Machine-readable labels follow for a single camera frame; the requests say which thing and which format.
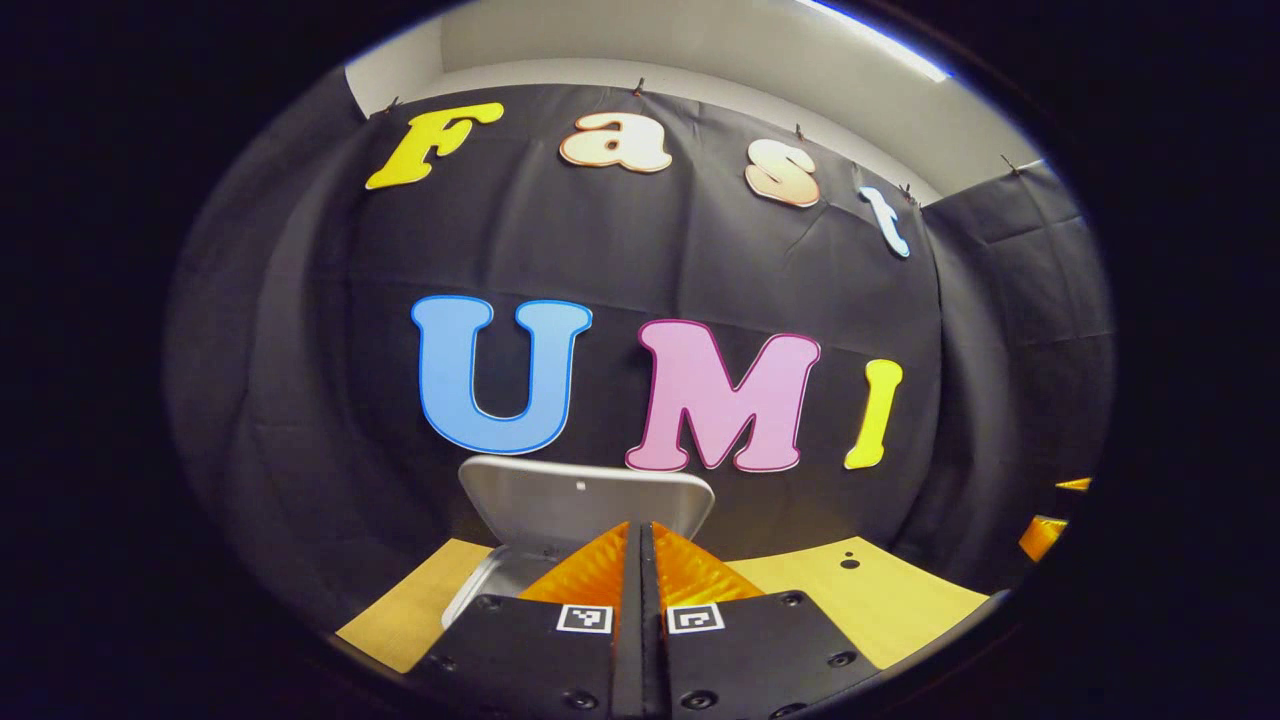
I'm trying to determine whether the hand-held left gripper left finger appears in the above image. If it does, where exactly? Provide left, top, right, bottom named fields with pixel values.
left=405, top=520, right=646, bottom=720

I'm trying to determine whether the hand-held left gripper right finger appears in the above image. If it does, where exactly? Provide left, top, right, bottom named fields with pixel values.
left=640, top=520, right=881, bottom=720

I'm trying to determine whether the white desktop garbage bin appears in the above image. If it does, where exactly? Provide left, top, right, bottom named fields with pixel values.
left=440, top=455, right=717, bottom=631

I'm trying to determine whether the wooden desktop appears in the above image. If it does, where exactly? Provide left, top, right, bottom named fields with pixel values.
left=335, top=537, right=991, bottom=673

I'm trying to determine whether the black backdrop cloth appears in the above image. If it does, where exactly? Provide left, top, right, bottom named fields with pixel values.
left=165, top=65, right=1116, bottom=641

